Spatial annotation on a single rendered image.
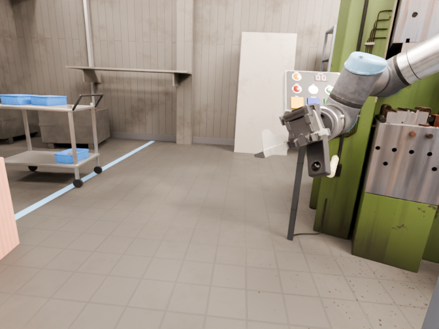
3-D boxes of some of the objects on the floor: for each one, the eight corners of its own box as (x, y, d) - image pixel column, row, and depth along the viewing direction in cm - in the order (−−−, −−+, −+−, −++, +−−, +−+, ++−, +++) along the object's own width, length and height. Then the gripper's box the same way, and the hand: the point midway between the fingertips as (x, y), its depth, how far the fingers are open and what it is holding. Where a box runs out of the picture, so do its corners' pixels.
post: (292, 241, 194) (313, 91, 164) (286, 239, 196) (306, 91, 166) (292, 238, 198) (313, 91, 168) (287, 237, 199) (307, 91, 169)
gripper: (280, 119, 72) (236, 131, 58) (353, 89, 58) (318, 94, 44) (290, 149, 72) (249, 167, 59) (366, 125, 59) (335, 141, 45)
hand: (283, 149), depth 51 cm, fingers open, 14 cm apart
